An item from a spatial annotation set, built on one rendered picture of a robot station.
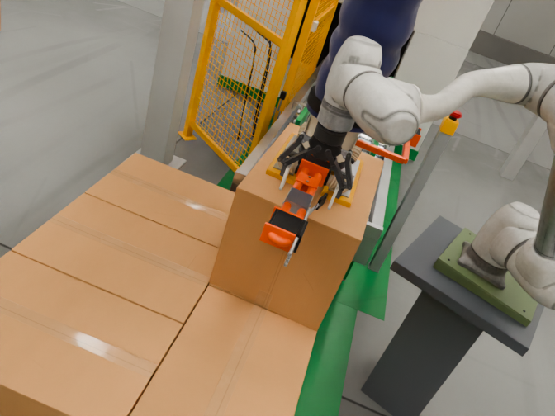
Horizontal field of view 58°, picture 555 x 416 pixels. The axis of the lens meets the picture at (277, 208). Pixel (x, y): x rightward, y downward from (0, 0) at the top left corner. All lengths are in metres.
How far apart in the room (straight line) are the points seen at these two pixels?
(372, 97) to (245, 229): 0.70
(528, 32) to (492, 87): 9.69
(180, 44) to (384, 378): 1.98
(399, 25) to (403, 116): 0.55
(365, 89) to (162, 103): 2.14
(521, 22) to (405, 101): 10.02
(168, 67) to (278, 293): 1.70
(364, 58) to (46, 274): 1.13
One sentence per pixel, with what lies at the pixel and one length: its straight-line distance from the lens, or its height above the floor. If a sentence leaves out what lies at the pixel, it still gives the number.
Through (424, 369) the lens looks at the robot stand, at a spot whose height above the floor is 0.32.
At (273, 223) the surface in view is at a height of 1.10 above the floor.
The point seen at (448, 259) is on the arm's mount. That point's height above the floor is 0.80.
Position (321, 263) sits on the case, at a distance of 1.54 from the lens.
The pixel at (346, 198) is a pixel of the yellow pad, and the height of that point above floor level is 0.96.
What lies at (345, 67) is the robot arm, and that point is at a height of 1.43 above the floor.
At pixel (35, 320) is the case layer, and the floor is 0.54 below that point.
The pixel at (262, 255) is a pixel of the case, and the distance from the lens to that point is 1.58.
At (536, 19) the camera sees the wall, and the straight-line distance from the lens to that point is 11.02.
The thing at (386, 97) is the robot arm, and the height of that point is 1.44.
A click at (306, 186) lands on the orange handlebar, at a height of 1.06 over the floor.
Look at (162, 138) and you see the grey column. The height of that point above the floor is 0.24.
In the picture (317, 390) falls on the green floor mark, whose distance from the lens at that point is 2.29.
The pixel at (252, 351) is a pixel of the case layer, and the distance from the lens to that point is 1.58.
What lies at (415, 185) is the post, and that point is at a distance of 2.74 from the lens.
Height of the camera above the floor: 1.73
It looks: 32 degrees down
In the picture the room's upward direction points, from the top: 20 degrees clockwise
